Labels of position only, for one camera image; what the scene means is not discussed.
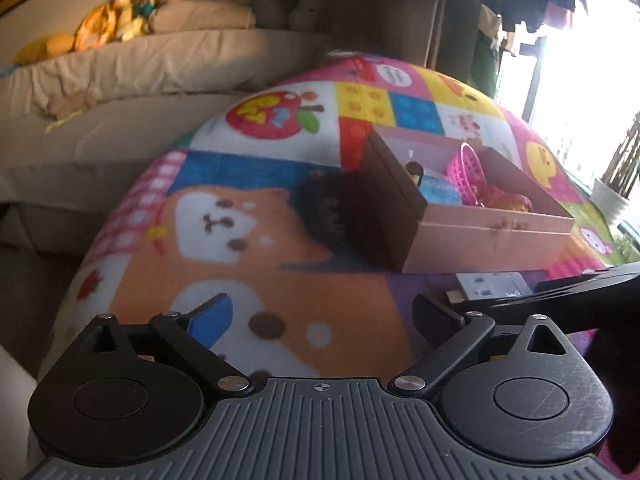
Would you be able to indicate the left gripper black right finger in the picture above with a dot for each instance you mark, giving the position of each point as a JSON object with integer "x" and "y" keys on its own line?
{"x": 455, "y": 340}

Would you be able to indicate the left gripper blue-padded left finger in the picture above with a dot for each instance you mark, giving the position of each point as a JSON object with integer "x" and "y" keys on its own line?
{"x": 187, "y": 340}

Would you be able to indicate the white power adapter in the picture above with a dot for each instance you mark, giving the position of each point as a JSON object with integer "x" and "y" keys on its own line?
{"x": 485, "y": 286}

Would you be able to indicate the orange plastic toy cup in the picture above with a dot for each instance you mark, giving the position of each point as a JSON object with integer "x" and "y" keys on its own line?
{"x": 494, "y": 197}

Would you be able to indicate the blue white packet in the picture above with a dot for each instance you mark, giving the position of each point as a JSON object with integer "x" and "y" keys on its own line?
{"x": 436, "y": 189}

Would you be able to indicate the pink toy net basket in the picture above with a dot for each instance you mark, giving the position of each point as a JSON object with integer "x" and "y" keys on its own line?
{"x": 465, "y": 172}

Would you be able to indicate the pink cardboard box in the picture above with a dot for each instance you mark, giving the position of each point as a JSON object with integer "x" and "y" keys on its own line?
{"x": 426, "y": 238}

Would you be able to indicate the potted palm plant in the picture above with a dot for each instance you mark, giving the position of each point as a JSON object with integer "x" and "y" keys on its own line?
{"x": 610, "y": 193}

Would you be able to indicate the colourful patchwork play mat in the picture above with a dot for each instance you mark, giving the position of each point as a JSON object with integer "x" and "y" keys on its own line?
{"x": 265, "y": 203}

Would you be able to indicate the beige sofa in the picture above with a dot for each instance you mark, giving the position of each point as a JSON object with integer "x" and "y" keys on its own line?
{"x": 77, "y": 130}

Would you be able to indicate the beige pillow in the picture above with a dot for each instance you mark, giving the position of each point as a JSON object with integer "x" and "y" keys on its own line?
{"x": 193, "y": 15}

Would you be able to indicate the yellow plush doll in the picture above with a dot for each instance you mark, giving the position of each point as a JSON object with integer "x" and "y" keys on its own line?
{"x": 115, "y": 20}

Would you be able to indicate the grey plush toys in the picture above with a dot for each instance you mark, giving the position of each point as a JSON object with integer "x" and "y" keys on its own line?
{"x": 297, "y": 15}

